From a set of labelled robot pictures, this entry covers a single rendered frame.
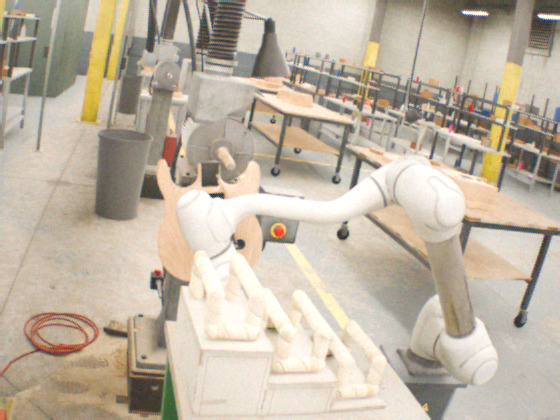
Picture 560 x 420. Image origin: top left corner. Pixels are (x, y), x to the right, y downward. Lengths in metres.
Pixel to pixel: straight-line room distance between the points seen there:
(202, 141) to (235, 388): 1.14
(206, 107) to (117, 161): 3.02
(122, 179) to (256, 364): 3.77
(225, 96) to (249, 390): 0.95
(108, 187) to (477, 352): 3.69
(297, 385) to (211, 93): 0.95
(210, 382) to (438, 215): 0.68
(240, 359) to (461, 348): 0.85
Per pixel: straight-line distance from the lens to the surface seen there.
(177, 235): 1.81
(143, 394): 2.53
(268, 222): 2.16
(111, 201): 4.83
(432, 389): 1.99
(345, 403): 1.28
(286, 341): 1.13
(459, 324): 1.70
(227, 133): 2.05
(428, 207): 1.39
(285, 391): 1.16
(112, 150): 4.70
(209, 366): 1.08
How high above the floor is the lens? 1.65
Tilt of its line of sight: 16 degrees down
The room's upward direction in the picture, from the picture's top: 12 degrees clockwise
